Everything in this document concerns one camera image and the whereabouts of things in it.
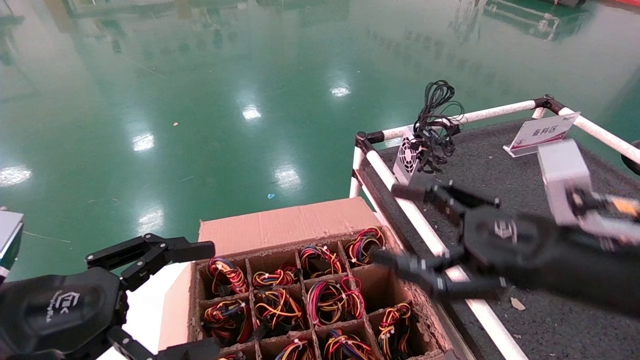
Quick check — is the clear acrylic sign holder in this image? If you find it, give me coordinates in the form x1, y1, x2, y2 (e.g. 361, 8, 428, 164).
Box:
504, 111, 582, 158

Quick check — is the black aluminium flight case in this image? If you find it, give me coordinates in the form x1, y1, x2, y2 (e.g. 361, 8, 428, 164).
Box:
482, 0, 590, 42

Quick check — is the dark round object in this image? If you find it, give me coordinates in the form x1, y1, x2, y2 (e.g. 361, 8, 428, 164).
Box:
620, 140, 640, 177

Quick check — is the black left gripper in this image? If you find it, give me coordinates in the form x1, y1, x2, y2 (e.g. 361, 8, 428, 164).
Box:
0, 233, 221, 360

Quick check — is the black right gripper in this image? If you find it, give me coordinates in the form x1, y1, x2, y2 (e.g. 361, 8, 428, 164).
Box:
369, 181, 640, 316

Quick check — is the white pipe cart frame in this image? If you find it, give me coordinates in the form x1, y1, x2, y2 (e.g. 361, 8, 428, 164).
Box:
349, 94, 640, 360

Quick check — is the power supply with black cables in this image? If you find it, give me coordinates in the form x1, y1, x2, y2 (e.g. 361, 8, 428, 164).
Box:
392, 80, 466, 187

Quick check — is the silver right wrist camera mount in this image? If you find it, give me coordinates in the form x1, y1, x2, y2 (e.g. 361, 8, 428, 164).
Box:
537, 139, 640, 247

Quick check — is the divided brown cardboard box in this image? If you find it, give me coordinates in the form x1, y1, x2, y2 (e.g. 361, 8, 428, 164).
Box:
159, 196, 453, 360

